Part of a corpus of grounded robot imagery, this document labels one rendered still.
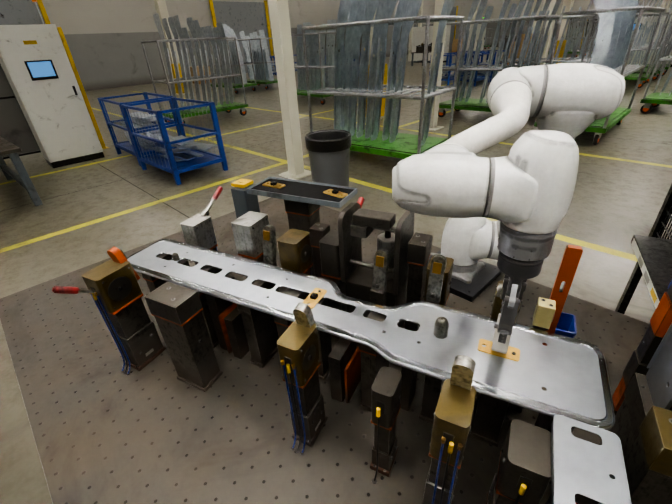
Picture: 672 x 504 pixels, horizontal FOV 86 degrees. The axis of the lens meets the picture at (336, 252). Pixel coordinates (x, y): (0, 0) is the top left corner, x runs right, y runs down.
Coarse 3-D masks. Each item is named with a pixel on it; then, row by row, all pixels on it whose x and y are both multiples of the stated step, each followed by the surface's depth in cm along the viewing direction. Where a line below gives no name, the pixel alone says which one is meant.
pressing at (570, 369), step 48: (192, 288) 106; (240, 288) 103; (336, 288) 101; (384, 336) 84; (432, 336) 83; (480, 336) 83; (528, 336) 82; (480, 384) 72; (528, 384) 71; (576, 384) 70
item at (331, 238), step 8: (328, 232) 113; (336, 232) 113; (320, 240) 109; (328, 240) 109; (336, 240) 109; (320, 248) 109; (328, 248) 108; (336, 248) 106; (320, 256) 111; (328, 256) 109; (336, 256) 108; (328, 264) 111; (336, 264) 109; (328, 272) 112; (336, 272) 111; (336, 280) 114; (344, 288) 118; (336, 304) 119; (344, 304) 120; (336, 336) 125
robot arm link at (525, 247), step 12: (504, 228) 63; (504, 240) 63; (516, 240) 61; (528, 240) 60; (540, 240) 60; (552, 240) 61; (504, 252) 64; (516, 252) 62; (528, 252) 61; (540, 252) 61
